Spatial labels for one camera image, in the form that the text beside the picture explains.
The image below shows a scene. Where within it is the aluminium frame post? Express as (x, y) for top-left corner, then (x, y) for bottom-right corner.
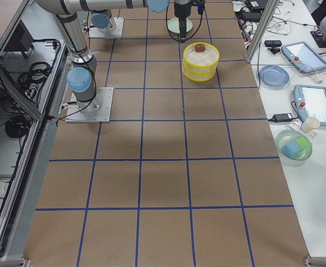
(244, 0), (279, 63)

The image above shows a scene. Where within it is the yellow bamboo steamer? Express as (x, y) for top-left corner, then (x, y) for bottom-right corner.
(182, 65), (216, 82)
(182, 42), (220, 72)

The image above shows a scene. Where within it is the near blue teach pendant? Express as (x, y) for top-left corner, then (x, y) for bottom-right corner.
(293, 85), (326, 126)

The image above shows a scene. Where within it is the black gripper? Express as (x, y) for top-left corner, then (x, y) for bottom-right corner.
(174, 2), (191, 43)

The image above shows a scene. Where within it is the blue bowl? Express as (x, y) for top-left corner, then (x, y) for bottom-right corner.
(259, 65), (290, 88)

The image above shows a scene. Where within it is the blue teach pendant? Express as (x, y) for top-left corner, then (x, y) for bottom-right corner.
(293, 85), (326, 126)
(281, 41), (326, 73)

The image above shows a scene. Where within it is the white paper cup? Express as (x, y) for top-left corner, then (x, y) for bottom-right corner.
(300, 117), (320, 133)

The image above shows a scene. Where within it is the clear bowl with blocks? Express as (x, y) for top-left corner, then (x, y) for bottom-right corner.
(275, 130), (313, 162)

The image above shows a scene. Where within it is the brown bun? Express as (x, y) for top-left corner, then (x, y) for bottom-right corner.
(194, 43), (205, 53)

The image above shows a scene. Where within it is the black webcam on desk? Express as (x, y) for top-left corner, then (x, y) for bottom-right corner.
(264, 40), (282, 55)

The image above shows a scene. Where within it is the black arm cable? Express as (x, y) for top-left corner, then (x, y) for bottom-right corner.
(165, 0), (204, 43)

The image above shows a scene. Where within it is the black power adapter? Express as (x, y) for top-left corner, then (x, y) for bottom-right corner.
(269, 113), (294, 123)

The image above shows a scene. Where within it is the far blue teach pendant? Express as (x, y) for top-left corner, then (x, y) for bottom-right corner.
(281, 41), (326, 73)

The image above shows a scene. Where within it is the light green plate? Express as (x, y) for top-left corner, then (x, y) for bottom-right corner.
(167, 17), (193, 34)

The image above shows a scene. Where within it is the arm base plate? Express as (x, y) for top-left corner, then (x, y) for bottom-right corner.
(65, 87), (114, 123)
(89, 17), (125, 39)

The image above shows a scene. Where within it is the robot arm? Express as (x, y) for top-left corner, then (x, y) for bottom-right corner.
(37, 1), (137, 121)
(86, 1), (194, 43)

